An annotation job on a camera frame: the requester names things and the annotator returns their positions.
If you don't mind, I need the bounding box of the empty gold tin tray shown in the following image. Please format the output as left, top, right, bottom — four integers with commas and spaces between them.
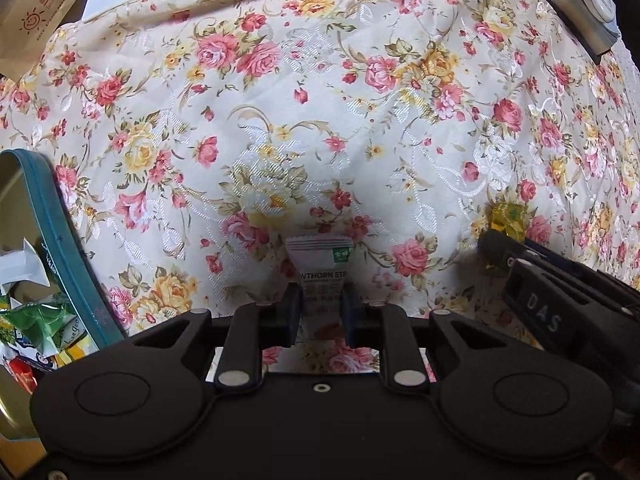
1, 148, 124, 440

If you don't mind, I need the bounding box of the gold candy wrapper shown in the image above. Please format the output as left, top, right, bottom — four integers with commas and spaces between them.
489, 202, 526, 242

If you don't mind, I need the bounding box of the boxed tissue pack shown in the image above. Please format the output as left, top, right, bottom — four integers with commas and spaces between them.
547, 0, 620, 64

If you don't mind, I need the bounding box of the white hawthorn strip packet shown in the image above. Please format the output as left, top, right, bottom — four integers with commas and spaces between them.
285, 235, 354, 318

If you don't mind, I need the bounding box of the green white mint packet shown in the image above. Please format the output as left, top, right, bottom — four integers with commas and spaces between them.
1, 296, 77, 356

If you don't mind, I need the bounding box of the floral tablecloth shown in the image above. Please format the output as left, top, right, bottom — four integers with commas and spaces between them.
1, 0, 639, 338

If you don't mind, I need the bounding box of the brown paper snack bag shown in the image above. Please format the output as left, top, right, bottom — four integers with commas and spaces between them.
1, 0, 77, 81

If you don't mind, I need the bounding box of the red snack packet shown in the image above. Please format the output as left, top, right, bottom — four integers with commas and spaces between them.
8, 358, 38, 394

